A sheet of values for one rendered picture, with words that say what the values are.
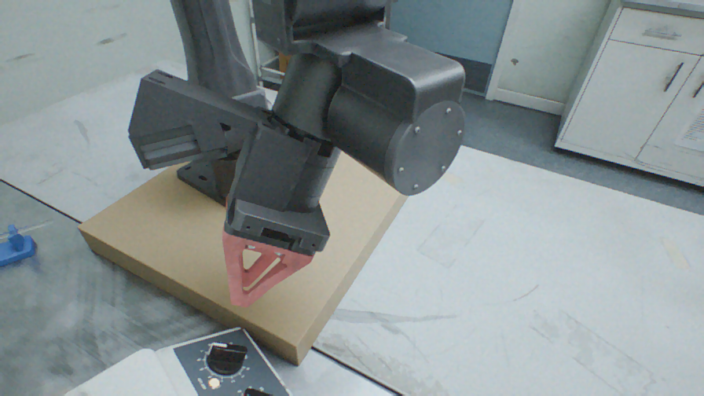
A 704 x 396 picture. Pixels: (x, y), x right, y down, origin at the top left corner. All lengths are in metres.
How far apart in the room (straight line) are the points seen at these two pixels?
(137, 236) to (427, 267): 0.37
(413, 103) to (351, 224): 0.33
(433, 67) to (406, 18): 2.98
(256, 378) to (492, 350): 0.25
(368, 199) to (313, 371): 0.24
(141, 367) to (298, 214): 0.18
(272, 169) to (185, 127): 0.06
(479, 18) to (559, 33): 0.51
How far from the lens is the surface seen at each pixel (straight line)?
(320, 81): 0.25
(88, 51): 2.00
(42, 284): 0.60
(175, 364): 0.39
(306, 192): 0.27
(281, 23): 0.23
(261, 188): 0.26
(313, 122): 0.25
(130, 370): 0.37
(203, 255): 0.49
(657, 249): 0.70
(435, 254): 0.54
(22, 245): 0.64
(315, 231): 0.26
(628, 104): 2.53
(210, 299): 0.44
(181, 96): 0.26
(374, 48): 0.22
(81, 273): 0.59
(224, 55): 0.44
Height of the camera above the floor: 1.29
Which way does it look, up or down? 42 degrees down
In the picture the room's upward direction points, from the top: 3 degrees clockwise
